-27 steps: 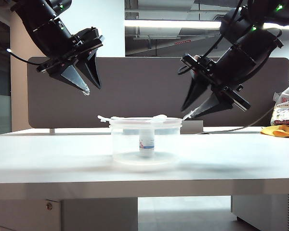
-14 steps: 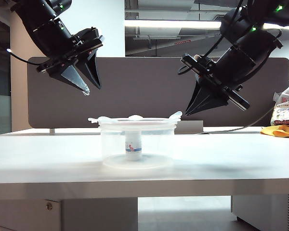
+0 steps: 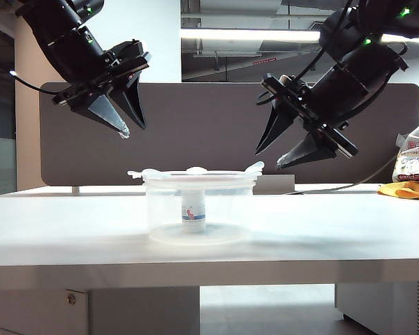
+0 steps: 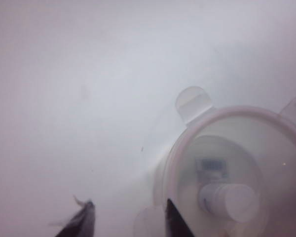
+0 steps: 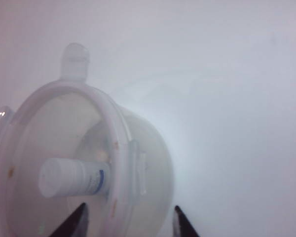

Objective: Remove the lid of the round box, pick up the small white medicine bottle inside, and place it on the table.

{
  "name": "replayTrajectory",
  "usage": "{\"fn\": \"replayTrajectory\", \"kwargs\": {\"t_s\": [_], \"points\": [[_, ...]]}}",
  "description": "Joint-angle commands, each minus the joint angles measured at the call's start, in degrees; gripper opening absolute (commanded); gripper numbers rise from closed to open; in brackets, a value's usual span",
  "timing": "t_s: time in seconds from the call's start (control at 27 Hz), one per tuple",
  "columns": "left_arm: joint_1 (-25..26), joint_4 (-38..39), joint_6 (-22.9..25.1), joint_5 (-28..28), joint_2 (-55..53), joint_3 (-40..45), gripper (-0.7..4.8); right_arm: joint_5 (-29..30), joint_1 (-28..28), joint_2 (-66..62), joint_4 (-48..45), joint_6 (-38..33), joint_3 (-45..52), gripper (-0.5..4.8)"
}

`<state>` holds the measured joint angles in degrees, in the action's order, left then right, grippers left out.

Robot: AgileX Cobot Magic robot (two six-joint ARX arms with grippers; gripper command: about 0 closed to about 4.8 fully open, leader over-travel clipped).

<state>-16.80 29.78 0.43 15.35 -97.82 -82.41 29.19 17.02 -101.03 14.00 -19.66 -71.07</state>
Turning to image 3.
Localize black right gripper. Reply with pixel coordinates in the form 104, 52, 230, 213
253, 73, 359, 170

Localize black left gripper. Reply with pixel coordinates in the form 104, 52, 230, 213
52, 51, 151, 140

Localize clear lid with clip tabs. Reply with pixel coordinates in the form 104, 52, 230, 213
126, 161, 266, 186

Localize round clear plastic box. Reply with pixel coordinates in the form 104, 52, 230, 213
142, 177, 259, 245

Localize small white medicine bottle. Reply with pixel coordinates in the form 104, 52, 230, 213
180, 190, 207, 234

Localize brown desk divider panel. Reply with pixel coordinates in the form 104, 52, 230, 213
40, 82, 419, 187

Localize long ceiling light strip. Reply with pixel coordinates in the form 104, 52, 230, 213
180, 29, 419, 45

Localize printed plastic snack bag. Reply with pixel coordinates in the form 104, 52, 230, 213
390, 100, 419, 185

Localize yellow cloth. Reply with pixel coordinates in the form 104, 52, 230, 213
376, 181, 419, 202

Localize white cabinet with vent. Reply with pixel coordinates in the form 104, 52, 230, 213
334, 281, 419, 335

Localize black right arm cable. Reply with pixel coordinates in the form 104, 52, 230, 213
255, 0, 355, 106

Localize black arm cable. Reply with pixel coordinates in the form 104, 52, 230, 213
255, 0, 355, 106
9, 69, 71, 96

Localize grey desk cable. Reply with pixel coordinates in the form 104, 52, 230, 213
285, 153, 399, 196

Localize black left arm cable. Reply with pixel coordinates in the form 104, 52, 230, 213
9, 69, 71, 96

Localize white drawer pedestal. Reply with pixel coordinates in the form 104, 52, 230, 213
0, 288, 200, 335

